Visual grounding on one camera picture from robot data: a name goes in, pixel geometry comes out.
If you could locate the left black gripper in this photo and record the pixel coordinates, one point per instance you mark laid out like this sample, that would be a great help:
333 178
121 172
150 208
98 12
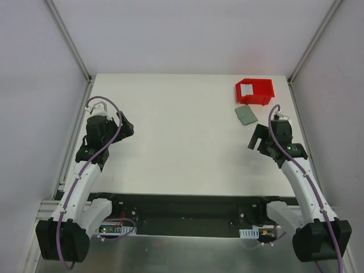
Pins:
120 128

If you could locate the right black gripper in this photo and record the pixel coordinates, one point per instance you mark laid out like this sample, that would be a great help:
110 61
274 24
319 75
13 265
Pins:
262 139

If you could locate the red plastic bin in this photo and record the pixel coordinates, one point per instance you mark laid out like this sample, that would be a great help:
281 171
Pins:
254 91

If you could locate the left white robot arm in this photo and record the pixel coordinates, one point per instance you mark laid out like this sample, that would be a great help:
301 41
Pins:
66 235

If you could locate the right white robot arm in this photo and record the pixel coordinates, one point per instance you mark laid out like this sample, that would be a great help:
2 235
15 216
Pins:
318 233

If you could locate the stack of white cards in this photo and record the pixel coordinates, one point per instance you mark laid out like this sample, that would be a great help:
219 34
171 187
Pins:
246 90

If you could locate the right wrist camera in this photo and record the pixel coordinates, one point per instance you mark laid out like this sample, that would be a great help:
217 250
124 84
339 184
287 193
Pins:
280 116

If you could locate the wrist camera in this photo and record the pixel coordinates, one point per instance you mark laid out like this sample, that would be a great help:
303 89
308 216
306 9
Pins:
280 116
98 109

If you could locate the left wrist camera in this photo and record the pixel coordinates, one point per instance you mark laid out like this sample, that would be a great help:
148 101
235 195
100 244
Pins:
98 109

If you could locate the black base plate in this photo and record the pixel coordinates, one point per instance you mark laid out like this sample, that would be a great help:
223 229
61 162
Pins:
190 216

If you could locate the left white cable duct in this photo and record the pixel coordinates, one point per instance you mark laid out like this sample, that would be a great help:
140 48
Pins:
117 230

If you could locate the white cable duct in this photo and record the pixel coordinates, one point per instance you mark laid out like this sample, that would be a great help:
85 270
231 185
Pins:
249 233
117 230

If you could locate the right white cable duct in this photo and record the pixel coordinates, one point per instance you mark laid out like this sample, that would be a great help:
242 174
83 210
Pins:
249 233

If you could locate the right aluminium frame post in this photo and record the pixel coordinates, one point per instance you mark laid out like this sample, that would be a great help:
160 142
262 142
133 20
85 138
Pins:
328 17

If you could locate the aluminium frame post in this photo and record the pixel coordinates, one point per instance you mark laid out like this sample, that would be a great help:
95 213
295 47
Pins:
56 16
328 17

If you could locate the left aluminium frame post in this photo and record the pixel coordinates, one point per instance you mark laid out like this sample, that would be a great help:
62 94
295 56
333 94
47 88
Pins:
56 16

